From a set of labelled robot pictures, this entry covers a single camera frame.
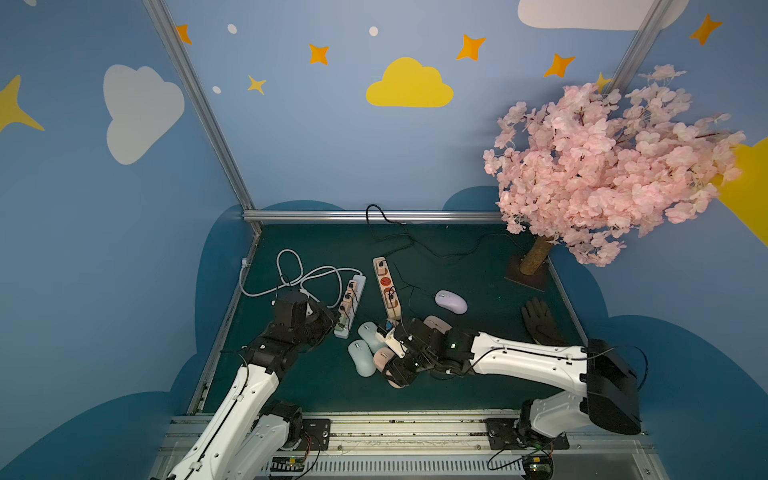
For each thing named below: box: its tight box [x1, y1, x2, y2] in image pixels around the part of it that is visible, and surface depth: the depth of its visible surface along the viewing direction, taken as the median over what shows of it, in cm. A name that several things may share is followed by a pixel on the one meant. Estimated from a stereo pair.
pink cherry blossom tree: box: [483, 65, 746, 275], surface depth 66 cm
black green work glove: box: [521, 297, 569, 346], surface depth 97 cm
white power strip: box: [334, 275, 367, 339], surface depth 93 cm
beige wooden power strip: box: [372, 256, 402, 320], surface depth 101 cm
